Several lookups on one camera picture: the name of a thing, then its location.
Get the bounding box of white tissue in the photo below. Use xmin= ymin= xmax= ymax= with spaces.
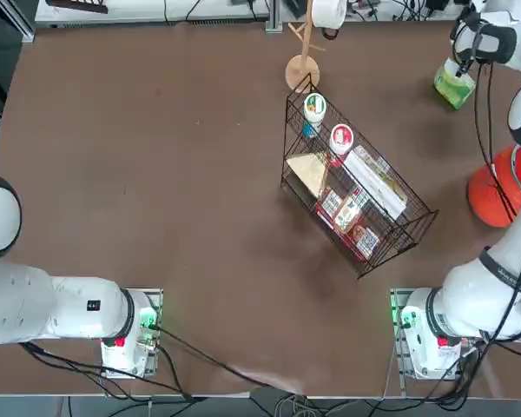
xmin=442 ymin=57 xmax=466 ymax=80

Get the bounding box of green tissue pack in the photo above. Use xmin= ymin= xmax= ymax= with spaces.
xmin=432 ymin=57 xmax=478 ymax=110

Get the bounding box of orange bin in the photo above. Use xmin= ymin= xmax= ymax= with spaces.
xmin=467 ymin=145 xmax=521 ymax=228

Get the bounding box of red-lid white jar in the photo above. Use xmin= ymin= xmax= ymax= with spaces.
xmin=328 ymin=123 xmax=356 ymax=169

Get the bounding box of long white yellow box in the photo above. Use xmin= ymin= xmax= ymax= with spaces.
xmin=342 ymin=145 xmax=409 ymax=221

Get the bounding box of white paper towel roll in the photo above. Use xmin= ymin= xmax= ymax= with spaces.
xmin=311 ymin=0 xmax=348 ymax=30

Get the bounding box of green-lid white jar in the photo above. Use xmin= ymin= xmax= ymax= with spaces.
xmin=302 ymin=92 xmax=328 ymax=131

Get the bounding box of wooden roll holder stand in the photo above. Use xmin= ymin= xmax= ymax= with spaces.
xmin=285 ymin=0 xmax=326 ymax=95

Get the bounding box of wrapped triangle sandwich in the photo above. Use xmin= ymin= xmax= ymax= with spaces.
xmin=285 ymin=150 xmax=332 ymax=199

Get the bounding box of orange snack box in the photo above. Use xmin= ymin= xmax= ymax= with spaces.
xmin=333 ymin=195 xmax=362 ymax=235

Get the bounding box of red patterned snack box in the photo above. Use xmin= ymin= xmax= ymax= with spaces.
xmin=314 ymin=189 xmax=381 ymax=262

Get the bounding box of white bench top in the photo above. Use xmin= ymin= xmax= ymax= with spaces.
xmin=34 ymin=0 xmax=271 ymax=23

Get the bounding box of dark brown wooden rack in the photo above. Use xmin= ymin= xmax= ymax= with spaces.
xmin=45 ymin=0 xmax=109 ymax=14

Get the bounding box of black wire shelf rack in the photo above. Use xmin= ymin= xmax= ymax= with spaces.
xmin=280 ymin=72 xmax=439 ymax=280

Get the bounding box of aluminium profile post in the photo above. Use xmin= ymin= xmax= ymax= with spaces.
xmin=265 ymin=0 xmax=284 ymax=33

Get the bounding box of black cable on table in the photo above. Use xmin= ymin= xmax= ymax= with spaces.
xmin=154 ymin=323 xmax=307 ymax=399

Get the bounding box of aluminium frame rail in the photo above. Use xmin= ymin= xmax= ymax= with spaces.
xmin=0 ymin=0 xmax=36 ymax=43

